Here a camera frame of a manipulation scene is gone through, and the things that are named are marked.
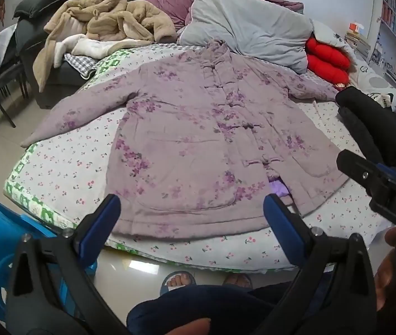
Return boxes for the person's dark trousers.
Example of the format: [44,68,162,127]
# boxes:
[126,272,338,335]

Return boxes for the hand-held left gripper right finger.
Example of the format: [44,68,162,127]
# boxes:
[264,193,380,335]

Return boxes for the black chair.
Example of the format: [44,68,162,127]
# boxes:
[0,56,29,131]

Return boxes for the purple floral padded jacket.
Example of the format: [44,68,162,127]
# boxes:
[20,40,350,241]

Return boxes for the white pillow with grey dots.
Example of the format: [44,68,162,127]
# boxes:
[348,58,396,110]

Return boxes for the beige fleece robe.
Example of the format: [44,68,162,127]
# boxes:
[32,0,178,93]

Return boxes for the person's right foot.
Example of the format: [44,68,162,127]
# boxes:
[222,273,253,290]

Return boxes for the stack of books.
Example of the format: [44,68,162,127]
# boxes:
[344,23,371,60]

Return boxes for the grey quilt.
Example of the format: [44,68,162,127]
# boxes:
[177,0,315,75]

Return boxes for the white floral pillow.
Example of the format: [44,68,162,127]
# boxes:
[311,19,362,58]

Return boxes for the grey checked cloth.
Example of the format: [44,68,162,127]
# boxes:
[64,52,97,79]

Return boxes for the white fleece garment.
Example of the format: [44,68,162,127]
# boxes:
[53,35,115,68]

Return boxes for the person's left foot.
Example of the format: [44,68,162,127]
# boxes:
[158,270,197,296]

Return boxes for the black garment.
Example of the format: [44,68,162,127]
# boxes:
[335,85,396,173]

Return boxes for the floral bed sheet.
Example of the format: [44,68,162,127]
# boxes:
[4,44,394,274]

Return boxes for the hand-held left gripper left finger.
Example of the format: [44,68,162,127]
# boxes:
[4,193,129,335]

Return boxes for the person's foot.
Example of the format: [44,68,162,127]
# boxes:
[222,273,253,290]
[158,270,197,296]

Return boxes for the red cushion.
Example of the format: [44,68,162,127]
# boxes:
[306,54,350,85]
[305,37,352,68]

